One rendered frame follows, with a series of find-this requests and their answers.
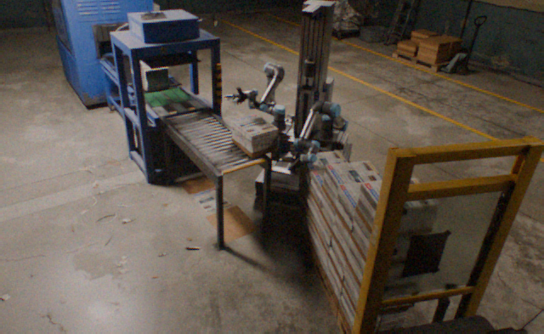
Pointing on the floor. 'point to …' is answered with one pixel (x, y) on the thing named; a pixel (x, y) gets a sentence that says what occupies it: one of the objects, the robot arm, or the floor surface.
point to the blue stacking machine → (93, 23)
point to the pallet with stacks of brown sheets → (428, 49)
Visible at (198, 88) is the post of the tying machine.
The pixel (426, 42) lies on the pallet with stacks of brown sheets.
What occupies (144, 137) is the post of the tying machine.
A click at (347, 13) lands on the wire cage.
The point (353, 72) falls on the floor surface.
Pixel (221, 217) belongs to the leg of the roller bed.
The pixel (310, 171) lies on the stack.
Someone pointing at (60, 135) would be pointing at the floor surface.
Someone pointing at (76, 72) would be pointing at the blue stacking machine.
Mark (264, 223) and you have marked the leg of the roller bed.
